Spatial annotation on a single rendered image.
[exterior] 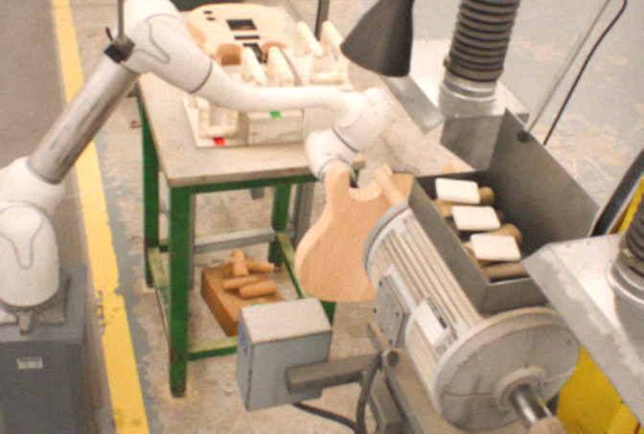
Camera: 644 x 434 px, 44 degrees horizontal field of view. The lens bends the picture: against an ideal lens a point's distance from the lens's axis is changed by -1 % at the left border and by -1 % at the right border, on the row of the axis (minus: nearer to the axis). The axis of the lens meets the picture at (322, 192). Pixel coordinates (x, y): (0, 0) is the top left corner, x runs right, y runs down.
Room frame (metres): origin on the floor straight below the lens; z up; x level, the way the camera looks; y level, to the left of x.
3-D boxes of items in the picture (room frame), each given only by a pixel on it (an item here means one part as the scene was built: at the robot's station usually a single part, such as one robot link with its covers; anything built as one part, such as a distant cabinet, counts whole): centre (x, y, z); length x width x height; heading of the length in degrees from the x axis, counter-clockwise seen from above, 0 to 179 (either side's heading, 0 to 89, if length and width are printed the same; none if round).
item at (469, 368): (1.05, -0.27, 1.25); 0.41 x 0.27 x 0.26; 23
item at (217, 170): (2.13, 0.27, 0.55); 0.62 x 0.58 x 0.76; 23
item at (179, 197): (1.78, 0.39, 0.45); 0.05 x 0.05 x 0.90; 23
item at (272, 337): (1.03, -0.02, 0.99); 0.24 x 0.21 x 0.26; 23
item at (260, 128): (2.10, 0.21, 0.98); 0.27 x 0.16 x 0.09; 23
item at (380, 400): (1.00, -0.17, 1.02); 0.13 x 0.04 x 0.04; 23
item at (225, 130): (1.95, 0.32, 0.96); 0.11 x 0.03 x 0.03; 113
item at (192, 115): (2.04, 0.35, 0.94); 0.27 x 0.15 x 0.01; 23
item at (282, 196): (2.48, 0.15, 0.45); 0.05 x 0.05 x 0.90; 23
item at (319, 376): (1.06, -0.07, 1.02); 0.19 x 0.04 x 0.04; 113
